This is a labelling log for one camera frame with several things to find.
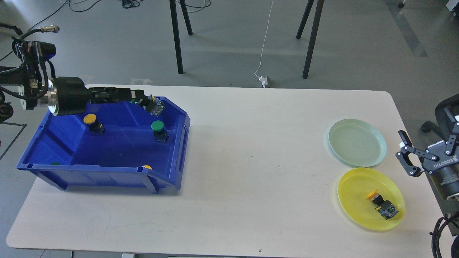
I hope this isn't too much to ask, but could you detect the green push button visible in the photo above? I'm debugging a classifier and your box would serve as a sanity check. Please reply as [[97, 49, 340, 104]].
[[151, 120, 169, 143], [141, 95, 165, 116]]

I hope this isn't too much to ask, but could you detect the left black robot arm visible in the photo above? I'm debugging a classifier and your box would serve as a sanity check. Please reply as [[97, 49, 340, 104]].
[[0, 25, 154, 122]]

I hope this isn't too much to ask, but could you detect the yellow button back left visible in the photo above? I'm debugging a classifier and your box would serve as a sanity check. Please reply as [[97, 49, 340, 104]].
[[83, 113, 105, 135]]

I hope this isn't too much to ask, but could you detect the black tripod legs right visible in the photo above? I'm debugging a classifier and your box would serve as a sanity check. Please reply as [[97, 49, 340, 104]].
[[296, 0, 325, 80]]

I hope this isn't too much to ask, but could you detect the black office chair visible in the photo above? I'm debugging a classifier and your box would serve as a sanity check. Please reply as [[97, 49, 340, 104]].
[[420, 94, 459, 142]]

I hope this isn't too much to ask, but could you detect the yellow plate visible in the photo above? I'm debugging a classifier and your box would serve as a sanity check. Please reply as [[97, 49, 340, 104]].
[[337, 168, 405, 231]]

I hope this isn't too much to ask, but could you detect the yellow push button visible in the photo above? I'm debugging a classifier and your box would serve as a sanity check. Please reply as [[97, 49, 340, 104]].
[[366, 190, 399, 220]]

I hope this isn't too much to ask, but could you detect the black cable on floor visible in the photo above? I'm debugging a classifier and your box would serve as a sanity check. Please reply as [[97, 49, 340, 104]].
[[0, 0, 103, 62]]

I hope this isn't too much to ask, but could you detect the white cable on floor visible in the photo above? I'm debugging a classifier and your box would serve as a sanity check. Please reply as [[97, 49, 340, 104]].
[[254, 0, 275, 77]]

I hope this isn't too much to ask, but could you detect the white power adapter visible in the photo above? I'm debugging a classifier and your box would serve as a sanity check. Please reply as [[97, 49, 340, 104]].
[[258, 76, 275, 89]]

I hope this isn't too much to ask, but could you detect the light green plate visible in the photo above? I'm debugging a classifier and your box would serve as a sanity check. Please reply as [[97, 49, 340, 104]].
[[327, 119, 387, 168]]

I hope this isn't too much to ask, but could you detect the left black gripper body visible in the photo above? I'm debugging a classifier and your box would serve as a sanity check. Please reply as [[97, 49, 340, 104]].
[[48, 77, 131, 116]]

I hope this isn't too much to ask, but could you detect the blue plastic bin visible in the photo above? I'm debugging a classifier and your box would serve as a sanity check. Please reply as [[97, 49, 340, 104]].
[[16, 96, 190, 194]]

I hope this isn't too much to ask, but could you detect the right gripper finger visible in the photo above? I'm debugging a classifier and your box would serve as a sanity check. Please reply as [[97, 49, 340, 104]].
[[443, 115, 459, 156], [396, 130, 439, 177]]

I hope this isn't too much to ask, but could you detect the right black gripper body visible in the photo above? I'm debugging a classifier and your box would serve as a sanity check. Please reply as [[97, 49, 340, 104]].
[[421, 140, 459, 200]]

